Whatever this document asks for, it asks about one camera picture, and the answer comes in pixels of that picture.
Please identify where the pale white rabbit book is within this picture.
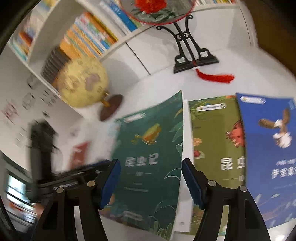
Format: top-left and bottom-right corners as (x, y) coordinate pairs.
(173, 100), (194, 232)

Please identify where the dark green insect book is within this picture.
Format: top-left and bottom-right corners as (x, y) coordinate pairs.
(101, 92), (184, 240)

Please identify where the blue eagle fable book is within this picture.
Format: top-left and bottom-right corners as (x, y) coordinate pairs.
(236, 93), (296, 228)

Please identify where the olive green insect book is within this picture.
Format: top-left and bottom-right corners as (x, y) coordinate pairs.
(188, 95), (246, 236)

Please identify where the row of colourful books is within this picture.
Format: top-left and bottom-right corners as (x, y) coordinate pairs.
(41, 11), (118, 86)

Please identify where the round embroidered fan ornament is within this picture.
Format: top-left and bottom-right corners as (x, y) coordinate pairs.
(120, 0), (195, 25)

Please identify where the red poetry book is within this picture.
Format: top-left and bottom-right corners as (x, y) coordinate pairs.
(69, 141), (90, 170)

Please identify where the yellow desk globe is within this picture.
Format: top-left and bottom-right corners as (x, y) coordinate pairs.
(57, 57), (123, 121)

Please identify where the red tassel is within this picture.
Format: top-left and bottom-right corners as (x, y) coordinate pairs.
(192, 67), (235, 84)

